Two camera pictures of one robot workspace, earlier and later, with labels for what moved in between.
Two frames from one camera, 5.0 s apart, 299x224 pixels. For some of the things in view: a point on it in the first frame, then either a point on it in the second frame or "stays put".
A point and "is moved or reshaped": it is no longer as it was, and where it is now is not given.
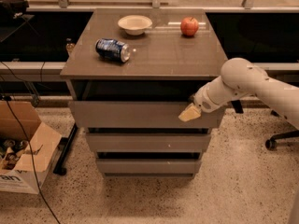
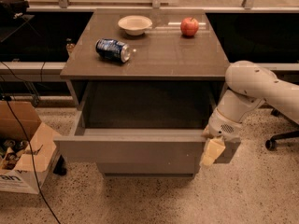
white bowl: (135, 24) stays put
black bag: (11, 5) stays put
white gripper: (203, 101) -> (221, 126)
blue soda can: (113, 49) stays put
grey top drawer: (138, 105) is moved or reshaped
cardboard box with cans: (27, 147) stays put
